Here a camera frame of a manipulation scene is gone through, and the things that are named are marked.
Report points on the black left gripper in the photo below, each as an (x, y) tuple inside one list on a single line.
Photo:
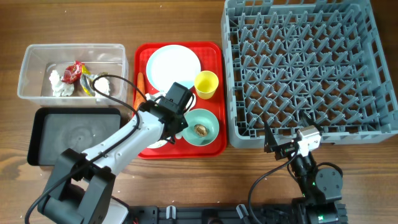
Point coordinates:
[(179, 125)]

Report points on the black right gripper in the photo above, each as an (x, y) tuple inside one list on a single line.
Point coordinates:
[(271, 145)]

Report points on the light blue small bowl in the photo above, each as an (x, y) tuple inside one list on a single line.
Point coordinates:
[(155, 97)]

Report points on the brown mushroom piece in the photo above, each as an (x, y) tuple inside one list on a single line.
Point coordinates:
[(200, 130)]

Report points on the orange carrot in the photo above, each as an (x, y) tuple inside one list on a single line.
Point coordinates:
[(140, 92)]

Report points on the yellow plastic cup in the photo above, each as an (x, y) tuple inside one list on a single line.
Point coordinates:
[(206, 83)]

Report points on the yellow silver foil wrapper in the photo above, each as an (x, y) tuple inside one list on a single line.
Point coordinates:
[(86, 81)]

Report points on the red candy wrapper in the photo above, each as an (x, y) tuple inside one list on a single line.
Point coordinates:
[(73, 73)]

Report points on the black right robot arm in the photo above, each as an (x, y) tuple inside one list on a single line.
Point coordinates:
[(320, 183)]

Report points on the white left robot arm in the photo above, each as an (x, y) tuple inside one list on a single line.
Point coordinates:
[(80, 186)]

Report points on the grey dishwasher rack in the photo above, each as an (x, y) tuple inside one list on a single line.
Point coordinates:
[(322, 58)]

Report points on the black waste tray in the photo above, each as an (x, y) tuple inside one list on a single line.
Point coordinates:
[(57, 129)]

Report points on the clear plastic waste bin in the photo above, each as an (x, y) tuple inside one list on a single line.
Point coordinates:
[(40, 60)]

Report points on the white plastic spoon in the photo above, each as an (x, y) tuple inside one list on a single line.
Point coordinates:
[(187, 109)]

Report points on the green bowl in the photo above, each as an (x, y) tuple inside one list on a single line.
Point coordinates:
[(206, 118)]

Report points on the light blue large plate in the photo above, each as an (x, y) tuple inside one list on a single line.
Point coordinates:
[(170, 64)]

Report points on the red serving tray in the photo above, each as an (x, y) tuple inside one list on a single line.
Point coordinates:
[(210, 57)]

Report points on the crumpled white tissue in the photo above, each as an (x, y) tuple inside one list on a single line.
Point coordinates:
[(103, 85), (60, 88)]

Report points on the black mounting rail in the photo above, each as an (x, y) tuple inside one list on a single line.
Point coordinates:
[(271, 213)]

